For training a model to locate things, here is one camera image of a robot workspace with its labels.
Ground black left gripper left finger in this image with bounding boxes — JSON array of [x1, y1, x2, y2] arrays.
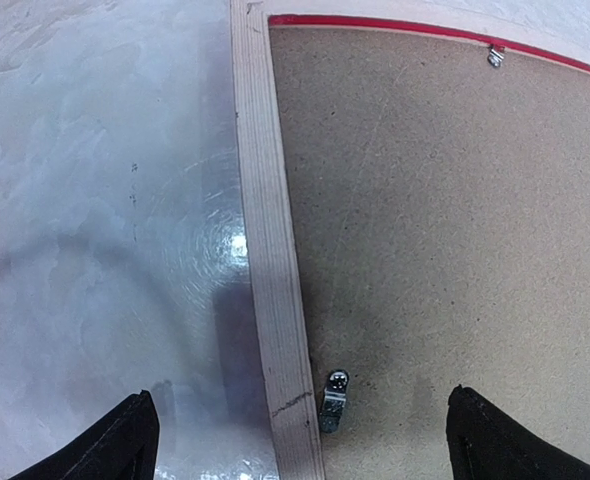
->
[[14, 390, 159, 480]]

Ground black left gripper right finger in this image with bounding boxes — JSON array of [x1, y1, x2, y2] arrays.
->
[[446, 385, 590, 479]]

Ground red wooden picture frame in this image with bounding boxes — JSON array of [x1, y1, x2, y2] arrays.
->
[[231, 1, 590, 479]]

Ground brown frame backing board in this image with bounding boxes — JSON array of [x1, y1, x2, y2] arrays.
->
[[270, 28, 590, 479]]

